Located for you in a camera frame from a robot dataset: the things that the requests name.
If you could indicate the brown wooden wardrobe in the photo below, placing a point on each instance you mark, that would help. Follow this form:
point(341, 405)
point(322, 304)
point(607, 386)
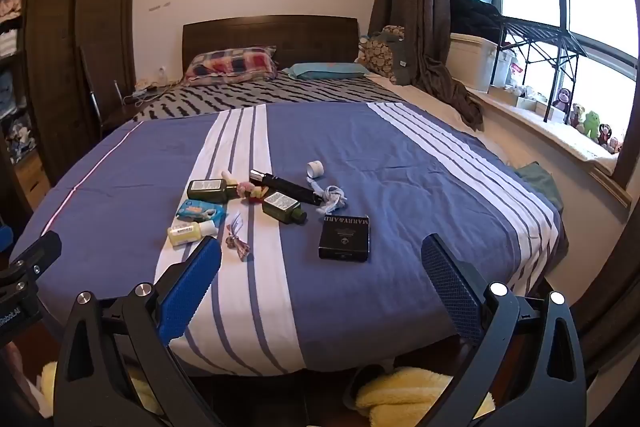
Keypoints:
point(80, 32)

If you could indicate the dark wooden headboard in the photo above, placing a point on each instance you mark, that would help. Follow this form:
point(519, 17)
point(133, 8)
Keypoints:
point(270, 34)

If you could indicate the black metal rack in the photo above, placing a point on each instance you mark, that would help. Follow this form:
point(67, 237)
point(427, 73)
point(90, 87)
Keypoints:
point(540, 42)

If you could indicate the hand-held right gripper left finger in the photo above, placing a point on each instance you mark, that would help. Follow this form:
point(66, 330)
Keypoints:
point(190, 289)

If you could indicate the black jacket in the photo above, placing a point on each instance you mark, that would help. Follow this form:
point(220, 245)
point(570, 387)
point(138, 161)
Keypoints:
point(475, 14)

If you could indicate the dark nightstand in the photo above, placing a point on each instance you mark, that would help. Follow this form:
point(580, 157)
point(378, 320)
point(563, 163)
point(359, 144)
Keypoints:
point(127, 107)

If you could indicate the teal folded cloth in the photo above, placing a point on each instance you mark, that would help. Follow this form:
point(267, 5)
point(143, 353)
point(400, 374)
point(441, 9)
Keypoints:
point(327, 70)

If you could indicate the blue white striped bedsheet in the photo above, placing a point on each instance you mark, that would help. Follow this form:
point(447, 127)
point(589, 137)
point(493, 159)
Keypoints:
point(400, 147)

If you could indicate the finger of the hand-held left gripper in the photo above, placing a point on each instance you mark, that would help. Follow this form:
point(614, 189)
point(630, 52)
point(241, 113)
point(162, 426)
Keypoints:
point(35, 257)
point(5, 238)

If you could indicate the yellow fluffy cloth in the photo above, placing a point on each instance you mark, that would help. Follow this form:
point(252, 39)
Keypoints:
point(50, 382)
point(415, 391)

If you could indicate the metal frame chair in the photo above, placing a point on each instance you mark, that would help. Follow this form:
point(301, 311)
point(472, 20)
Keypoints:
point(95, 97)

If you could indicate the plaid pillow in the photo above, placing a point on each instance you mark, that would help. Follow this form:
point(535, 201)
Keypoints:
point(230, 64)

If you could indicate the green cloth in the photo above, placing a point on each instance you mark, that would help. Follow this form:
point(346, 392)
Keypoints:
point(541, 184)

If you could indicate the black tube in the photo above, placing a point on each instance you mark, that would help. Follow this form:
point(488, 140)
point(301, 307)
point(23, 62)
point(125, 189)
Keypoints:
point(287, 188)

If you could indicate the round patterned cushion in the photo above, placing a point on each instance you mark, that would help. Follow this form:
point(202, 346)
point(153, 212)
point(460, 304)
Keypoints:
point(377, 54)

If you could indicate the green frog plush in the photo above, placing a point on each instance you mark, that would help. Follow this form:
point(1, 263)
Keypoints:
point(592, 124)

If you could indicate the small yellow bottle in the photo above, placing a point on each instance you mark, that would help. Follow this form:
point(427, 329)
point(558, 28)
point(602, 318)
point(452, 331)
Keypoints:
point(187, 233)

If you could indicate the plaid ribbon bow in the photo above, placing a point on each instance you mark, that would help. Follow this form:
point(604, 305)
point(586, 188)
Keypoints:
point(239, 247)

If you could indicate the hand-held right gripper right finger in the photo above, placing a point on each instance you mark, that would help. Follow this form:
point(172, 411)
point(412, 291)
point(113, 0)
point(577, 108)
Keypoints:
point(452, 289)

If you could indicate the blue wipes packet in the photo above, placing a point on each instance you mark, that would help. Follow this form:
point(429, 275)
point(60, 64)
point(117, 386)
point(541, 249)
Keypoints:
point(200, 209)

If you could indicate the open clothes shelf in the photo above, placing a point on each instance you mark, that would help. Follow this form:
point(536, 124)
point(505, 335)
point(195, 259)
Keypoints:
point(11, 72)

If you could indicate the black box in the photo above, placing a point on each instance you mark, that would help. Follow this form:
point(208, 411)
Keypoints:
point(345, 238)

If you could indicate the grey green cushion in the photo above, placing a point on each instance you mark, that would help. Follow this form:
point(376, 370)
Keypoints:
point(401, 59)

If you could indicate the zebra patterned blanket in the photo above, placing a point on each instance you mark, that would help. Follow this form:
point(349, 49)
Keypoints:
point(280, 92)

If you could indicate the dark green bottle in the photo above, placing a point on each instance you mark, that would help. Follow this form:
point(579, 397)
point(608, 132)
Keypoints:
point(210, 190)
point(282, 206)

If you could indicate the small brown monkey plush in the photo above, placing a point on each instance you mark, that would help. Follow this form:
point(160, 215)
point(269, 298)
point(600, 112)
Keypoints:
point(605, 135)

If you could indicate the white tape roll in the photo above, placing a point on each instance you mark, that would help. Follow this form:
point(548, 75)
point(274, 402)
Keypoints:
point(316, 168)

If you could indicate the white storage box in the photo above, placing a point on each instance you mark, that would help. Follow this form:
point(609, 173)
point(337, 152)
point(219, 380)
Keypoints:
point(472, 61)

